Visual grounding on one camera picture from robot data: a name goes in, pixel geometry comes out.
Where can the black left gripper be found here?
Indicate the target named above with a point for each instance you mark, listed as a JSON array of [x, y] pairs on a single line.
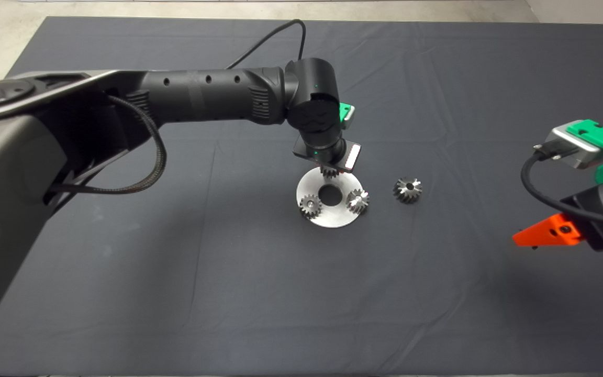
[[353, 157]]

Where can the small bright steel gear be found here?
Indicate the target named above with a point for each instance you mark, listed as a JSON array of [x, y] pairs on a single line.
[[328, 173]]

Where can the larger steel gear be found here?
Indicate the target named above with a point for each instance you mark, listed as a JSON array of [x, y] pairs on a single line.
[[403, 193]]

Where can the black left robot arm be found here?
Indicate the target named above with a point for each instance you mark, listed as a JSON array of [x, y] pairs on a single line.
[[212, 97]]

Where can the round metal plate with hole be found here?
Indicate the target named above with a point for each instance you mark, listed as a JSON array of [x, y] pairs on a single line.
[[333, 217]]

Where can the dark grey table cloth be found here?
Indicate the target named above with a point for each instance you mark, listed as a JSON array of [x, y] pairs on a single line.
[[176, 262]]

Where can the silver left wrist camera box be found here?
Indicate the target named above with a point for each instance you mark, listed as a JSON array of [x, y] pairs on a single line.
[[352, 118]]

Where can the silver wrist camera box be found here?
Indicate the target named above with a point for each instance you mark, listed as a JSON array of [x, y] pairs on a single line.
[[352, 118], [568, 144]]

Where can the green left camera mount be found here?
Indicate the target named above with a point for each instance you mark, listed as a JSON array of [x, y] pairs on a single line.
[[344, 111]]

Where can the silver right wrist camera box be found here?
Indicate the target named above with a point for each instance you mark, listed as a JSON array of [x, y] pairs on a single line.
[[568, 144]]

